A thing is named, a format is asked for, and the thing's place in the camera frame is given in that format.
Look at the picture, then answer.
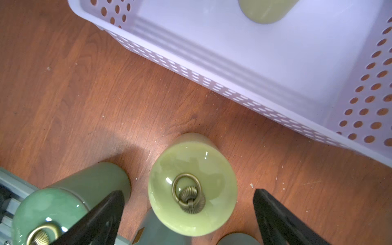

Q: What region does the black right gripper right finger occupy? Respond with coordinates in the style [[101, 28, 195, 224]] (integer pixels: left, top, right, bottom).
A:
[[253, 189, 329, 245]]

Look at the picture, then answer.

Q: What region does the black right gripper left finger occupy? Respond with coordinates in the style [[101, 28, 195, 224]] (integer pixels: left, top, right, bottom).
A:
[[52, 190, 125, 245]]

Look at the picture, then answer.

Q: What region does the light blue tea canister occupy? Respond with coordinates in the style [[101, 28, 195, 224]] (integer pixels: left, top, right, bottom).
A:
[[217, 232, 261, 245]]

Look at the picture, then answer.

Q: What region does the blue-grey tea canister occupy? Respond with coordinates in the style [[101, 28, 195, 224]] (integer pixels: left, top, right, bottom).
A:
[[130, 208, 192, 245]]

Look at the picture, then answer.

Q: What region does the green tea canister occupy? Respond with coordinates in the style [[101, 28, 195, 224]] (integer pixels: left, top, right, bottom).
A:
[[11, 162, 131, 245]]

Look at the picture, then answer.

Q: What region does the yellow-green tea canister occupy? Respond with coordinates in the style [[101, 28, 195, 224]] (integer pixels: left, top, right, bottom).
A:
[[238, 0, 298, 24], [148, 133, 237, 237]]

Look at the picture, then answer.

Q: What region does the lavender plastic basket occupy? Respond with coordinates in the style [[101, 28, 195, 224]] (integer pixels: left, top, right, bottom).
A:
[[68, 1, 392, 166]]

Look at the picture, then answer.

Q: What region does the aluminium front rail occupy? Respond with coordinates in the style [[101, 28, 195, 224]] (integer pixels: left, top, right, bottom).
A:
[[1, 167, 39, 245]]

